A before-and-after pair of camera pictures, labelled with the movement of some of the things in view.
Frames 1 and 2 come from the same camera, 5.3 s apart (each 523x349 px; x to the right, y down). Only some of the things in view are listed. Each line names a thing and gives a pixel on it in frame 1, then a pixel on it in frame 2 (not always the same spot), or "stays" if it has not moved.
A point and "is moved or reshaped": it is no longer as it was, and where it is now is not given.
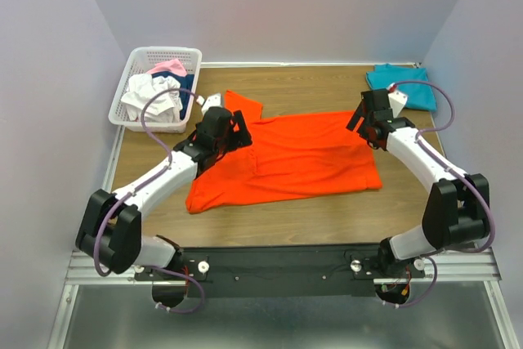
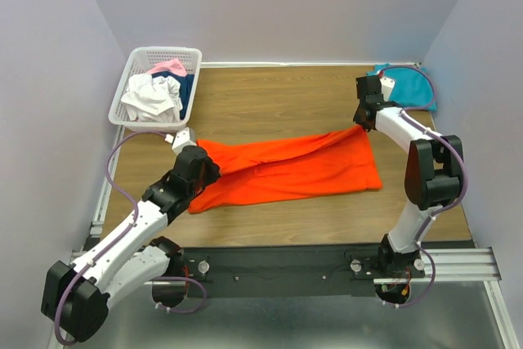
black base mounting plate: x=281 y=271 stays
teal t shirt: x=410 y=80 stays
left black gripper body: x=229 y=144 → x=210 y=176
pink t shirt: x=172 y=65 stays
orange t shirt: x=290 y=156 is moved or reshaped
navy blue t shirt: x=186 y=82 stays
